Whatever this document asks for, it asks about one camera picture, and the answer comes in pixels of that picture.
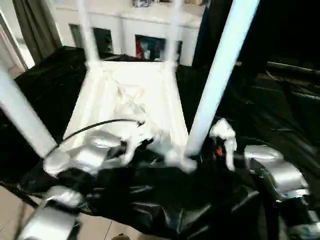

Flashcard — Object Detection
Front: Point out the white plastic table top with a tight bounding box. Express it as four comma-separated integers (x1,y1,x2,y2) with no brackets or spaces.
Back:
43,59,199,180

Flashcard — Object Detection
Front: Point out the black plastic mat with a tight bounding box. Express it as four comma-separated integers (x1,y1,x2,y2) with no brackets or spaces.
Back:
0,46,320,240

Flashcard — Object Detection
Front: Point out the dark rounded robot foot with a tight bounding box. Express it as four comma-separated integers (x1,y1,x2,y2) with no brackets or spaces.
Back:
109,232,133,240

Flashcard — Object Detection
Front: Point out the red box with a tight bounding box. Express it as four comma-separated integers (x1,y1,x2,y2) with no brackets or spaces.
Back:
135,37,144,59

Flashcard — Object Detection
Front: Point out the black metal table foot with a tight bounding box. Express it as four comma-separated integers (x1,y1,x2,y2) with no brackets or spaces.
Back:
0,181,39,209

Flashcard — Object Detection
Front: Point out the white glass-door cabinet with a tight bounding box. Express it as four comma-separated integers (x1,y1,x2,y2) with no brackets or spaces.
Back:
53,0,208,67

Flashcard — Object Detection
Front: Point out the large black box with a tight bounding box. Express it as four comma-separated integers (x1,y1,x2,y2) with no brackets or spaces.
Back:
193,0,320,73

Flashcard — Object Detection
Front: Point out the grey-brown curtain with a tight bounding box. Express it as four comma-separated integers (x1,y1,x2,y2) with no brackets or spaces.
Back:
12,0,64,61

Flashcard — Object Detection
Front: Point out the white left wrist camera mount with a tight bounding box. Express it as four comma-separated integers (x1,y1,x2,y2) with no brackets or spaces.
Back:
119,121,156,164

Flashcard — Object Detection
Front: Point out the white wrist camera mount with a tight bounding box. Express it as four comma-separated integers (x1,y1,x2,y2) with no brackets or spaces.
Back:
209,117,238,173
119,121,156,164

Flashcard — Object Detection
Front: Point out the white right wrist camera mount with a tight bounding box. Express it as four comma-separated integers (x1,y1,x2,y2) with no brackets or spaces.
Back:
209,117,238,173

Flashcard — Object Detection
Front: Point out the dark horizontal metal rail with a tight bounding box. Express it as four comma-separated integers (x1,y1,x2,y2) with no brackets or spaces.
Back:
266,60,320,75

